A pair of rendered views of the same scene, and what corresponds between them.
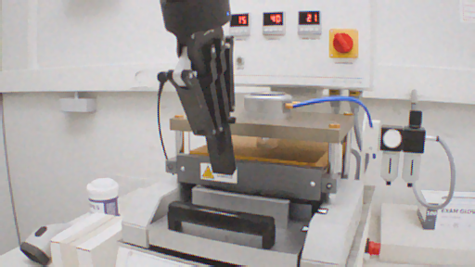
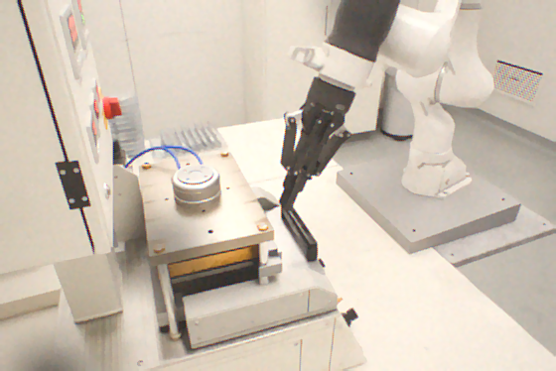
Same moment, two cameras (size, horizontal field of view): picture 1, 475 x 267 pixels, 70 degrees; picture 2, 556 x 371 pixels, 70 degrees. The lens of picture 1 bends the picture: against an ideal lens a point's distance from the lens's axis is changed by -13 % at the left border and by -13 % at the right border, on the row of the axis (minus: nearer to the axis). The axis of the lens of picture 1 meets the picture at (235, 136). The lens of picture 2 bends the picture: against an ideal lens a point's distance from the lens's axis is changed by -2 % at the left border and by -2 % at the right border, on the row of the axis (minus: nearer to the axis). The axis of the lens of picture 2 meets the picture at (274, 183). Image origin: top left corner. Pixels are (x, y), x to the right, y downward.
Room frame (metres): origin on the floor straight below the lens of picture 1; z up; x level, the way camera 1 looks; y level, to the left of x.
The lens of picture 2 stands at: (0.94, 0.45, 1.48)
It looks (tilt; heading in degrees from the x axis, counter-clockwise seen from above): 31 degrees down; 227
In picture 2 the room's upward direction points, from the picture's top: straight up
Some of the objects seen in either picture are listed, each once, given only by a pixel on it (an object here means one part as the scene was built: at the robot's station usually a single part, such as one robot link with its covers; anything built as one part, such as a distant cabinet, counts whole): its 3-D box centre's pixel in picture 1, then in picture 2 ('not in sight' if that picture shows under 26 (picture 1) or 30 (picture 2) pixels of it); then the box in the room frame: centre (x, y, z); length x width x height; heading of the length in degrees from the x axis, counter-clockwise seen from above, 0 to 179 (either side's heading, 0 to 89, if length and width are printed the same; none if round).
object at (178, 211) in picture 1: (218, 223); (298, 228); (0.47, 0.02, 0.99); 0.15 x 0.02 x 0.04; 66
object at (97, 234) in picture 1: (96, 247); not in sight; (0.77, 0.32, 0.80); 0.19 x 0.13 x 0.09; 159
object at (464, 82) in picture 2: not in sight; (462, 59); (-0.15, 0.01, 1.21); 0.18 x 0.11 x 0.25; 99
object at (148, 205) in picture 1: (176, 199); (263, 304); (0.63, 0.10, 0.96); 0.25 x 0.05 x 0.07; 156
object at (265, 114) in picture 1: (284, 129); (179, 203); (0.66, -0.08, 1.08); 0.31 x 0.24 x 0.13; 66
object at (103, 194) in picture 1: (104, 207); not in sight; (0.95, 0.35, 0.82); 0.09 x 0.09 x 0.15
